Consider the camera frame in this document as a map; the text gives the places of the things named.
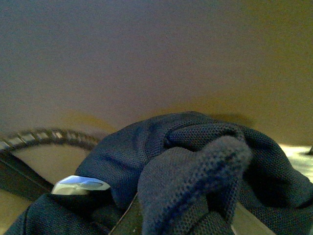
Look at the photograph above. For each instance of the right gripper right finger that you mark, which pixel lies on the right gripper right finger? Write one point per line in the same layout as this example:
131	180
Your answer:
245	223

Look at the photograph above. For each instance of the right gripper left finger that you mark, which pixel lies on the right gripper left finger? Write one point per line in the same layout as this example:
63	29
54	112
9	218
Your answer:
131	221

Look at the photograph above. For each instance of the dark navy knit garment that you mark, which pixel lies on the dark navy knit garment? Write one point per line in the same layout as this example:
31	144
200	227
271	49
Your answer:
188	172

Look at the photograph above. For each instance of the silver metal clip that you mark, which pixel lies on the silver metal clip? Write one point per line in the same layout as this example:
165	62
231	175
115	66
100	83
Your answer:
78	185

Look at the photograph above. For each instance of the black woven basket rim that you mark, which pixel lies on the black woven basket rim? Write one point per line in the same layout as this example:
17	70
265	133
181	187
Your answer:
43	136

